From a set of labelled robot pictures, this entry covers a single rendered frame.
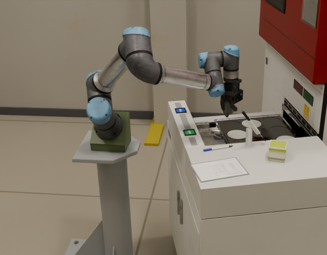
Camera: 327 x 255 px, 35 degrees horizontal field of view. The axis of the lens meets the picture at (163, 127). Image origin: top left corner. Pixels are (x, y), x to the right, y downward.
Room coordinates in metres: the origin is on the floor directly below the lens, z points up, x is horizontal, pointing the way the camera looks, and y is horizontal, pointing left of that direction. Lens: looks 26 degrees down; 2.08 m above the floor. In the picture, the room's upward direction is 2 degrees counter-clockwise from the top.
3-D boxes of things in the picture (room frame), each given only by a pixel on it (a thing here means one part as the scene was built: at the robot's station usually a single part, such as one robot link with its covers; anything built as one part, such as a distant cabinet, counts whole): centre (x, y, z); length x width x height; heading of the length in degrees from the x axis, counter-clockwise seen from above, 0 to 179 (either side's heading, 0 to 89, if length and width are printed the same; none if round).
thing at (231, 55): (2.32, -0.33, 1.30); 0.09 x 0.08 x 0.11; 98
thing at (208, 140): (2.27, -0.22, 0.87); 0.36 x 0.08 x 0.03; 7
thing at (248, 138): (2.06, -0.40, 1.03); 0.06 x 0.04 x 0.13; 97
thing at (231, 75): (2.32, -0.33, 1.22); 0.08 x 0.08 x 0.05
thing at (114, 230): (2.40, 0.38, 0.41); 0.51 x 0.44 x 0.82; 82
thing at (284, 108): (2.36, -0.68, 0.89); 0.44 x 0.02 x 0.10; 7
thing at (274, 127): (2.32, -0.48, 0.90); 0.34 x 0.34 x 0.01; 7
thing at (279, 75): (2.54, -0.68, 1.02); 0.81 x 0.03 x 0.40; 7
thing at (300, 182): (1.93, -0.43, 0.89); 0.62 x 0.35 x 0.14; 97
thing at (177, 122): (2.34, -0.11, 0.89); 0.55 x 0.09 x 0.14; 7
